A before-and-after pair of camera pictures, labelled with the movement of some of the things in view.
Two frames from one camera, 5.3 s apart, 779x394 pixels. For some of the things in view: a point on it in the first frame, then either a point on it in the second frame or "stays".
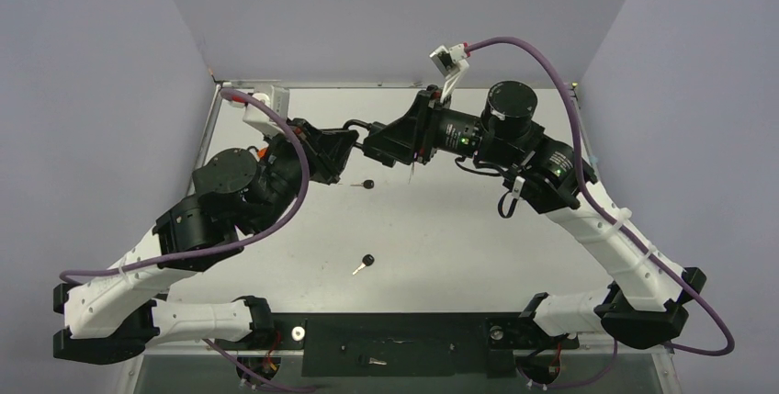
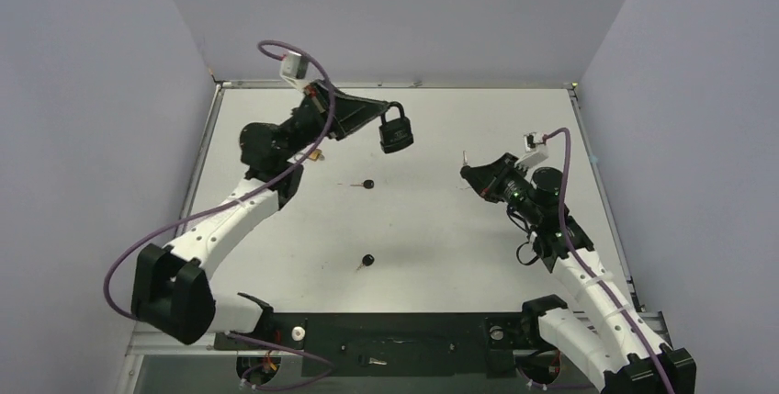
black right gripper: x=423 y=126 to x=491 y=177
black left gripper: x=329 y=153 to x=343 y=112
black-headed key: x=366 y=185 stays
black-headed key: x=367 y=260 stays
